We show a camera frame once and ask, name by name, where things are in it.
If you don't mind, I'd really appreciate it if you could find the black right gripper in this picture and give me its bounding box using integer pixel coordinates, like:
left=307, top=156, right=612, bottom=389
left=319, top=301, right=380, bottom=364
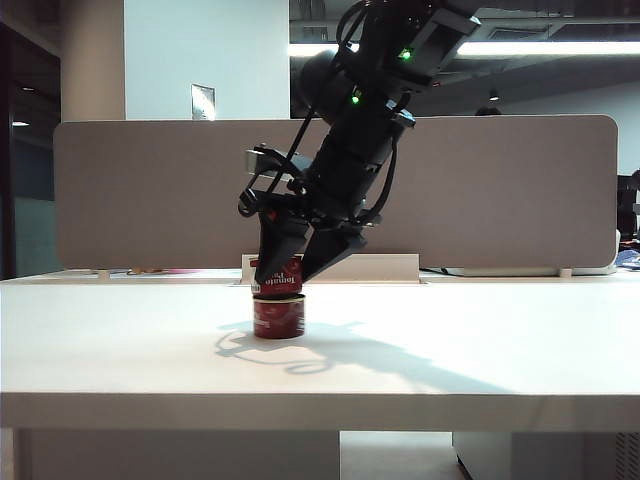
left=253, top=134, right=396, bottom=284

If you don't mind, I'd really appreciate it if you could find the red tomato paste can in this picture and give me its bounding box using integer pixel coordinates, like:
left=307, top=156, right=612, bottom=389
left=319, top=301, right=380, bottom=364
left=252, top=293, right=307, bottom=340
left=249, top=254, right=305, bottom=298

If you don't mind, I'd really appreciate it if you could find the brown fabric desk divider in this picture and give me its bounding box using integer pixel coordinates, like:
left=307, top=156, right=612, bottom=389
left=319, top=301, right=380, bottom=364
left=52, top=115, right=618, bottom=271

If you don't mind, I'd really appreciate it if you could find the white flat desk device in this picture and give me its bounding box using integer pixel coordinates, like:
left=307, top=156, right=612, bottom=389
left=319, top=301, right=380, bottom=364
left=444, top=264, right=619, bottom=278

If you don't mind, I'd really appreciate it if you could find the white desk modesty panel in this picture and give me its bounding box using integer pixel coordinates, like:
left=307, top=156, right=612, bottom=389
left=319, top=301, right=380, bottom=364
left=14, top=429, right=341, bottom=480

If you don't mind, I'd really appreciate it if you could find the dark glass door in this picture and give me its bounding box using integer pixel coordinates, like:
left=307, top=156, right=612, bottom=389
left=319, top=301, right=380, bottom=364
left=0, top=22, right=61, bottom=281

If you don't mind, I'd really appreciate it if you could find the long ceiling light strip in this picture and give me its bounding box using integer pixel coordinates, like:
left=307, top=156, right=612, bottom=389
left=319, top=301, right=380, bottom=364
left=288, top=41, right=640, bottom=57

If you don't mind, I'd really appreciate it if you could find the blue patterned cloth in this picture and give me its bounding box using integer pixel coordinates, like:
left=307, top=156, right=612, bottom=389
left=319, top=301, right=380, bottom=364
left=614, top=249, right=640, bottom=274

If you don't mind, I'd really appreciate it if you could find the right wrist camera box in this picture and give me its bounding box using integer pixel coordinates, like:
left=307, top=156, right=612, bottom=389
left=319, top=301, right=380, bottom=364
left=236, top=143, right=314, bottom=219

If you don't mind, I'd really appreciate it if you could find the black looped gripper cable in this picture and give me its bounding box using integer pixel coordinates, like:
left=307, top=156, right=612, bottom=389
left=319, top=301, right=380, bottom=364
left=362, top=142, right=399, bottom=226

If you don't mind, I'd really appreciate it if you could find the thin black camera cable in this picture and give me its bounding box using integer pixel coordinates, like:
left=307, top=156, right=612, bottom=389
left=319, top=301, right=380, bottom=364
left=267, top=0, right=371, bottom=194

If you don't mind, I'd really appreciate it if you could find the framed wall poster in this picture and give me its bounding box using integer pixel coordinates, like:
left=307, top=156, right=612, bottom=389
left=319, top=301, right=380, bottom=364
left=190, top=83, right=217, bottom=122

